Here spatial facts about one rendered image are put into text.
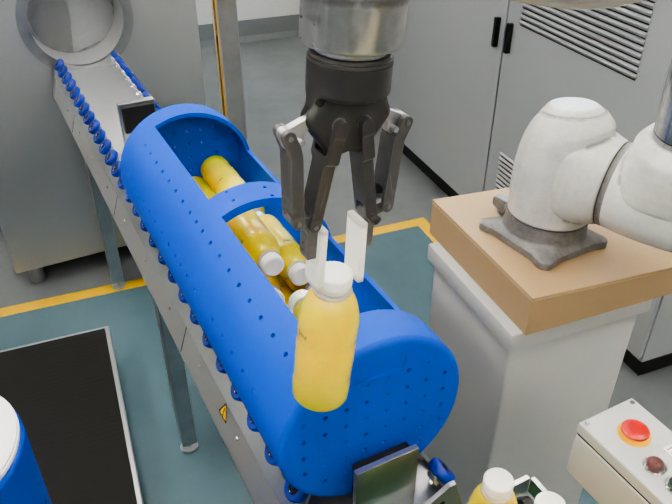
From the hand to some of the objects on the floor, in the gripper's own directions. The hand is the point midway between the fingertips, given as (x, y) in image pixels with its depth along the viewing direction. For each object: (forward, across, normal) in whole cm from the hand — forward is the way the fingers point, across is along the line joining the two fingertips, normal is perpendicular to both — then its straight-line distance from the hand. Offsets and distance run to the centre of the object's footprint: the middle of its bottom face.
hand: (336, 252), depth 70 cm
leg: (+140, -13, -110) cm, 178 cm away
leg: (+138, -14, -208) cm, 250 cm away
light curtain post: (+136, -53, -154) cm, 212 cm away
